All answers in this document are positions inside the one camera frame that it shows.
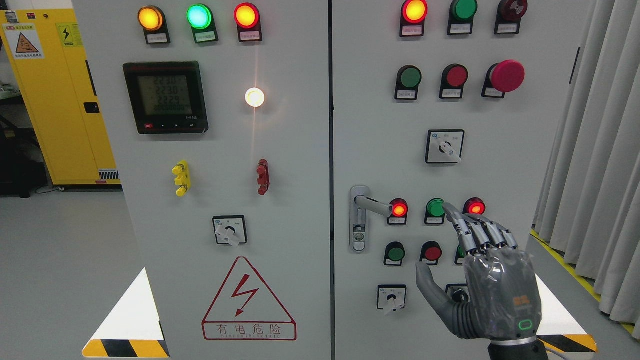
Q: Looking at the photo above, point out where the lower white rotary switch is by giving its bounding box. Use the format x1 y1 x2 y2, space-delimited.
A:
377 284 407 316

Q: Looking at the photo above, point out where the red lit indicator top right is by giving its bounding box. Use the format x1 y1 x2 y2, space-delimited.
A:
398 0 429 38

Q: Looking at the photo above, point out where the silver door handle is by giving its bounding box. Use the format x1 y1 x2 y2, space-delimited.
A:
349 186 393 253

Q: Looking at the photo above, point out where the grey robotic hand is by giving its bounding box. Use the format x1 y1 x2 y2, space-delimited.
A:
416 202 542 346

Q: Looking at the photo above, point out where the red terminal connector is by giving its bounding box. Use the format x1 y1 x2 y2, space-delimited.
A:
256 158 270 196

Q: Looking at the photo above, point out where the yellow safety cabinet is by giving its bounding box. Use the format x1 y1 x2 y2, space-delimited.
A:
1 9 121 186

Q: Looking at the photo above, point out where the grey right cabinet door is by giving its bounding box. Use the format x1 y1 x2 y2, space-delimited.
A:
332 0 595 360

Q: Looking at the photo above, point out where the green push button lower right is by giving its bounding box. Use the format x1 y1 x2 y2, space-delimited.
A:
454 245 466 266

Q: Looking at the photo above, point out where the red-orange indicator light left door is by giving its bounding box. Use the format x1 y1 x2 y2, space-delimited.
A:
234 2 263 43

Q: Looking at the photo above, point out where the white lit indicator light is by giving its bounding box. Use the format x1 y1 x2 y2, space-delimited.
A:
245 87 266 109

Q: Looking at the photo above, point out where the grey curtain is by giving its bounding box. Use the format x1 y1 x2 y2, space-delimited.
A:
535 0 640 325

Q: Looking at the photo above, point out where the red lit indicator lower right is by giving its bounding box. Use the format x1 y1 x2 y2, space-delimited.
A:
462 197 486 215

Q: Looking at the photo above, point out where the red emergency stop button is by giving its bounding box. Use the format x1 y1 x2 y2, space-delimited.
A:
481 59 526 99

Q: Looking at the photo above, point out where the red push button upper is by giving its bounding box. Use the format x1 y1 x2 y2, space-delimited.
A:
439 63 469 100

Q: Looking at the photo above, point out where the grey cabinet door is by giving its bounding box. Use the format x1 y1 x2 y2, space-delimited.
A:
332 0 595 360
72 0 332 360

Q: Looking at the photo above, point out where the green indicator top right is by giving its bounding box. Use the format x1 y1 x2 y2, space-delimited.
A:
446 0 478 35

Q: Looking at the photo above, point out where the black key selector switch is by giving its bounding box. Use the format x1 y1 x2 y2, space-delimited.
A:
445 283 470 303

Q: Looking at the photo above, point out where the red push button lower middle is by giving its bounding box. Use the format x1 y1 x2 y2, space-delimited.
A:
419 241 442 265

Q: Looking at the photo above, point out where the red push button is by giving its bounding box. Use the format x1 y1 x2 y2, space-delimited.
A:
419 241 442 265
439 63 469 100

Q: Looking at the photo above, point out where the red high voltage warning sticker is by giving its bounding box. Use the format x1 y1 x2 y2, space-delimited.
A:
201 256 298 341

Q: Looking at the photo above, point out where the dark red buzzer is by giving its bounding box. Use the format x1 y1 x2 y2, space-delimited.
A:
494 0 528 35

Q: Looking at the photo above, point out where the red lit indicator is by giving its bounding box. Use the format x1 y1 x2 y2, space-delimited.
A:
462 197 486 215
387 198 409 226
398 0 429 38

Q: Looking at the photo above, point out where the green indicator lower middle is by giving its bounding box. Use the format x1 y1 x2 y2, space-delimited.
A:
423 198 446 226

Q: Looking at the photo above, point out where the left door rotary switch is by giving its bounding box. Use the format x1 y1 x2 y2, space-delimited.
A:
212 215 249 247

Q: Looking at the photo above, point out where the door rotary switch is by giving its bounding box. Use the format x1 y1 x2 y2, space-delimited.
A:
212 215 249 247
425 129 466 164

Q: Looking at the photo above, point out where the green push button lower left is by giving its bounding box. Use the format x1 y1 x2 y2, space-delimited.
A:
383 241 406 267

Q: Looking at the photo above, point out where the grey left cabinet door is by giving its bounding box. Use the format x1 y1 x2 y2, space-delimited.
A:
72 0 332 360

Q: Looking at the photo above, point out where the right door upper rotary switch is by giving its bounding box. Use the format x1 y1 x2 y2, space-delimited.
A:
425 129 466 164

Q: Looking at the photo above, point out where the green push button upper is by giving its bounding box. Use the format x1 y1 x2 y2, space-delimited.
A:
394 64 422 101

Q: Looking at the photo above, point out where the black digital power meter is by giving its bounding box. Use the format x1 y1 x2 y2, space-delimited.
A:
123 61 210 135

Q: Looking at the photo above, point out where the green lit indicator light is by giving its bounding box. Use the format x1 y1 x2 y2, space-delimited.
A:
186 3 218 44

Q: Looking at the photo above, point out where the yellow terminal connector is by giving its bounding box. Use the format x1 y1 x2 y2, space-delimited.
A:
172 160 192 198

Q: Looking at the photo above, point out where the orange indicator light top left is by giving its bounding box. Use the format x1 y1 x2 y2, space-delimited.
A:
138 6 170 45

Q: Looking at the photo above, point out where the red lit indicator lower left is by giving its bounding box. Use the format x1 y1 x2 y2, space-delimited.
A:
387 198 409 226

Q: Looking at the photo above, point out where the green push button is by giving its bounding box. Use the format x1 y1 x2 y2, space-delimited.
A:
394 64 422 101
383 241 406 267
454 245 466 266

